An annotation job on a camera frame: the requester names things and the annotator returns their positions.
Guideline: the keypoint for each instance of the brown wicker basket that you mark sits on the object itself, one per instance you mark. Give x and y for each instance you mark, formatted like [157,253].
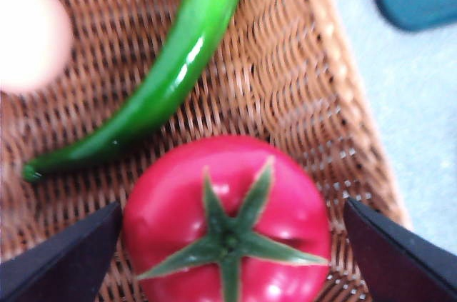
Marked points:
[292,84]

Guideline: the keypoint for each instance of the red tomato with green stem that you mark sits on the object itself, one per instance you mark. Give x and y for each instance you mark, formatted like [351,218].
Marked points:
[171,216]

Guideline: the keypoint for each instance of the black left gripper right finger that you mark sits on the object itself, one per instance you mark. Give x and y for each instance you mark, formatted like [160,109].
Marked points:
[400,262]

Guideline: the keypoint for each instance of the pink egg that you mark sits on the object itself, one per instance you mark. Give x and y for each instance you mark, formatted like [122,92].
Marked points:
[28,34]

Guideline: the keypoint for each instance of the green chili pepper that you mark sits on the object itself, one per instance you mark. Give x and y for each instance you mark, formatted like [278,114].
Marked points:
[193,41]

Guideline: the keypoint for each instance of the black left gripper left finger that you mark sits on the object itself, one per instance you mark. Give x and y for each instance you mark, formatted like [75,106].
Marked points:
[64,262]

